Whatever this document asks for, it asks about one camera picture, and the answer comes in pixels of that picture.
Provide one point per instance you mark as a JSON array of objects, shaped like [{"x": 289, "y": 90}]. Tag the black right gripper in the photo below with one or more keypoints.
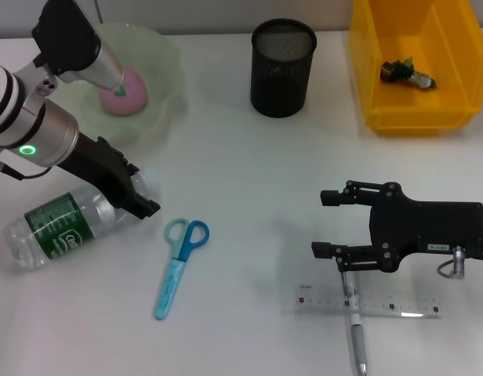
[{"x": 429, "y": 227}]

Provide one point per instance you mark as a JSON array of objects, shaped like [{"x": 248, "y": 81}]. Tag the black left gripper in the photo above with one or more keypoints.
[{"x": 96, "y": 164}]

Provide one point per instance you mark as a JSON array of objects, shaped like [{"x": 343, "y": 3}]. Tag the clear green-label water bottle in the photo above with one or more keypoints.
[{"x": 57, "y": 227}]

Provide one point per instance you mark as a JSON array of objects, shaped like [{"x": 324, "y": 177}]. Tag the pink toy peach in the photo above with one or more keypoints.
[{"x": 133, "y": 98}]

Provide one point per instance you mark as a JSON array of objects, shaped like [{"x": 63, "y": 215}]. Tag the green plastic wrapper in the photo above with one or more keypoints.
[{"x": 406, "y": 74}]

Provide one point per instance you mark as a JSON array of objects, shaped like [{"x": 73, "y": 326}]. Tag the blue capped scissors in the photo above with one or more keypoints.
[{"x": 179, "y": 258}]

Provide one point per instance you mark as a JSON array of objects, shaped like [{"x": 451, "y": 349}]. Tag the transparent plastic ruler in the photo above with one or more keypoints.
[{"x": 390, "y": 303}]

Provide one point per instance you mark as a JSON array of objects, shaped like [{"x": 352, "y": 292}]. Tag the silver white pen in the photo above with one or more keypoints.
[{"x": 357, "y": 333}]

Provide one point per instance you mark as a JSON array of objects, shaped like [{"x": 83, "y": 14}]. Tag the green wavy glass fruit plate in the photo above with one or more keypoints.
[{"x": 159, "y": 58}]

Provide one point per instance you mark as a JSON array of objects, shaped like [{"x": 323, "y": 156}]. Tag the black mesh pen holder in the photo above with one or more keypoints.
[{"x": 282, "y": 78}]

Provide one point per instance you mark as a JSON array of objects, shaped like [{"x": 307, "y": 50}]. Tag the yellow plastic bin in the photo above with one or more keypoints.
[{"x": 398, "y": 109}]

